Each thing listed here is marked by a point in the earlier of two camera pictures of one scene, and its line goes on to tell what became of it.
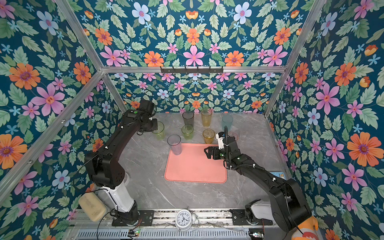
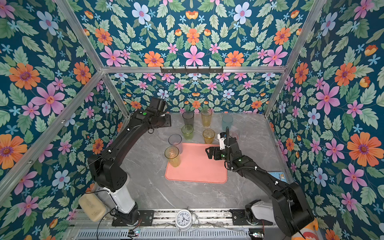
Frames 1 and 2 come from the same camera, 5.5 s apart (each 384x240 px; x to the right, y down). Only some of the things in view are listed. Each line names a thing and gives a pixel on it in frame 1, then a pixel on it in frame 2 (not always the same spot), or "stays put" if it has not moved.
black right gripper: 215,149 stays put
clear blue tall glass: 175,141 stays put
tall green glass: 159,132 → 172,153
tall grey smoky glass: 188,118 stays put
